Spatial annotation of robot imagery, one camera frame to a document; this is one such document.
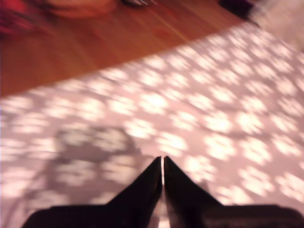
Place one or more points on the grey paw print cloth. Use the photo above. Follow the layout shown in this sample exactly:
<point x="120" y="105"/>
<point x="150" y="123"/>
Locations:
<point x="190" y="107"/>

